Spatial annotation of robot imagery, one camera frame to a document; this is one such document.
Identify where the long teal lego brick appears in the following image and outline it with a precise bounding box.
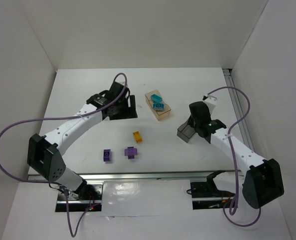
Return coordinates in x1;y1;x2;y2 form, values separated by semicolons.
153;102;165;112

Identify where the curved teal lego brick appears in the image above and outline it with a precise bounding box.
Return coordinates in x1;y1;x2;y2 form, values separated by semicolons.
150;94;162;103

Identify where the yellow lego plate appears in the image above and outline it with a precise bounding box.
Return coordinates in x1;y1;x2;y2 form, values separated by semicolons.
133;131;143;144

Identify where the dark purple lego brick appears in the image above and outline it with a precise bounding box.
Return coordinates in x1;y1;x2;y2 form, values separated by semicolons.
103;149;112;163

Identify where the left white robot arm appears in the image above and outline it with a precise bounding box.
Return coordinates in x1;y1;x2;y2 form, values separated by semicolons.
27;82;137;200

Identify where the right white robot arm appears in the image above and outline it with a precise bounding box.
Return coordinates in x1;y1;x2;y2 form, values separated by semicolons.
189;101;285;209

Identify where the grey plastic container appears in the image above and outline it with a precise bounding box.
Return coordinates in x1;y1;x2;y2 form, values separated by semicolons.
177;116;196;143

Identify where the orange plastic container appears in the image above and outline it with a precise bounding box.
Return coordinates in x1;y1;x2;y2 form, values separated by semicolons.
145;90;171;121

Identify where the light purple lego piece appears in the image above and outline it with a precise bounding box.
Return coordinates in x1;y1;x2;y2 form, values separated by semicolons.
124;146;138;160

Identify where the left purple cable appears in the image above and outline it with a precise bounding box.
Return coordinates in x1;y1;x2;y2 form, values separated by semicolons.
0;72;128;238

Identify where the aluminium rail right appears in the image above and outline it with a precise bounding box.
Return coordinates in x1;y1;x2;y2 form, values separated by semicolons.
222;68;255;151

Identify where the aluminium rail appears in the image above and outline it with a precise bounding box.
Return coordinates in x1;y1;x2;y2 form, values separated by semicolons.
27;170;217;182
222;68;255;151

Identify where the aluminium rail front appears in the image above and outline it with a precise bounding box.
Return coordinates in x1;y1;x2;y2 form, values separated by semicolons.
27;170;217;182

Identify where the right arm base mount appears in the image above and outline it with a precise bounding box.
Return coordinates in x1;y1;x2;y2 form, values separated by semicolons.
186;182;235;210

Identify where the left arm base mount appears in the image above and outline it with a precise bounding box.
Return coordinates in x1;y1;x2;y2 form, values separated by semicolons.
48;182;103;213

